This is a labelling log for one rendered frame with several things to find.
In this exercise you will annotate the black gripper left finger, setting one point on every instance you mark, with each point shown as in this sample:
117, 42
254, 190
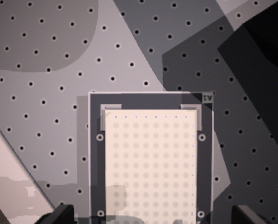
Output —
63, 214

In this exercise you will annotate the white and dark grey lab machine with lid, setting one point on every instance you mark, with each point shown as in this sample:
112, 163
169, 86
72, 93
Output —
251, 53

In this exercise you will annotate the grey perforated base plate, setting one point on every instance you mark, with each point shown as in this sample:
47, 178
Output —
53, 52

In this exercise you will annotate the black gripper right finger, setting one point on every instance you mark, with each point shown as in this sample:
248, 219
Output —
242, 214

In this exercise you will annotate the cream plate with grid of round wells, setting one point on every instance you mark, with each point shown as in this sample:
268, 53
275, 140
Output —
151, 166

